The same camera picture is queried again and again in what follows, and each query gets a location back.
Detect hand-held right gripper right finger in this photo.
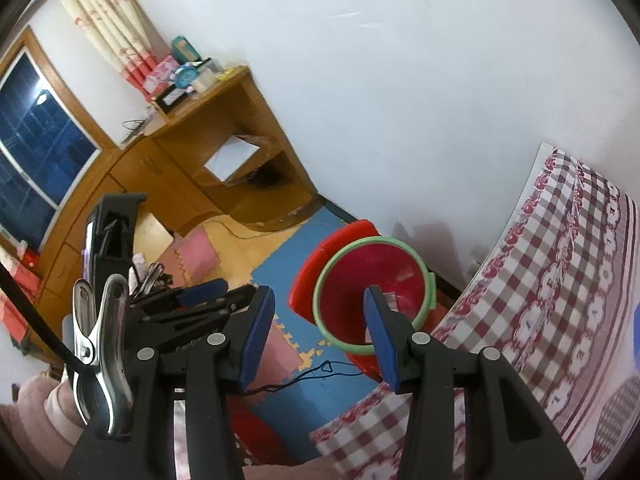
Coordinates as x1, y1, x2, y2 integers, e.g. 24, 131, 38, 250
363, 285, 583, 480

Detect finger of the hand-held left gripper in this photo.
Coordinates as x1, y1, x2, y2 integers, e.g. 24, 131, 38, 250
132, 284, 259, 356
177, 280, 230, 308

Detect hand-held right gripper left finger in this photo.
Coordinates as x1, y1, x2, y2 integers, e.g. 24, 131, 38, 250
62, 285, 277, 480

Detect red bin with green rim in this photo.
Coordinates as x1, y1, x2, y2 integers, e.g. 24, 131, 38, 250
289, 219, 451, 383
312, 237, 438, 356

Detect person's left forearm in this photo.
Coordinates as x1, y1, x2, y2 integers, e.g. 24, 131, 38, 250
0, 375, 88, 480

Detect metal spring clip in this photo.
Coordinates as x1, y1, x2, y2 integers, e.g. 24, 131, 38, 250
131, 261, 167, 297
72, 274, 135, 441

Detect wooden corner desk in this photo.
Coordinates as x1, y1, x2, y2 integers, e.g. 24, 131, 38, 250
30, 65, 321, 361

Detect wooden framed window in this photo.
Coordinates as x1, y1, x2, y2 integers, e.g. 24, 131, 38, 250
0, 27, 118, 261

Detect red cardboard boxes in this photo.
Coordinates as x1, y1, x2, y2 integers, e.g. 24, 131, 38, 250
0, 247, 42, 351

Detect white paper sheet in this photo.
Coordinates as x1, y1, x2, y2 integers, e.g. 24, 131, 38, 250
203, 136, 261, 181

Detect black box with white label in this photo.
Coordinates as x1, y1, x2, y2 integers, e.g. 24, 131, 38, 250
152, 85, 193, 113

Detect pink floral box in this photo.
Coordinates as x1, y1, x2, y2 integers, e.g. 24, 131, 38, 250
142, 55, 181, 96

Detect blue alarm clock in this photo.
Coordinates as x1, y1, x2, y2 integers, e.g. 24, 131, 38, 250
172, 62, 198, 92

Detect teal box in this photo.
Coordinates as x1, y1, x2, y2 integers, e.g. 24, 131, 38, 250
171, 35, 203, 63

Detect cream red patterned curtain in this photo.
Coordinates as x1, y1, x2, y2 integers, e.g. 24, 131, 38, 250
52, 0, 168, 96

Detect thin black string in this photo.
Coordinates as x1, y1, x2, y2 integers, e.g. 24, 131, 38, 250
247, 360, 363, 396

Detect black wire loop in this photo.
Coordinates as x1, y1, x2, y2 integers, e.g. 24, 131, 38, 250
121, 115, 153, 142

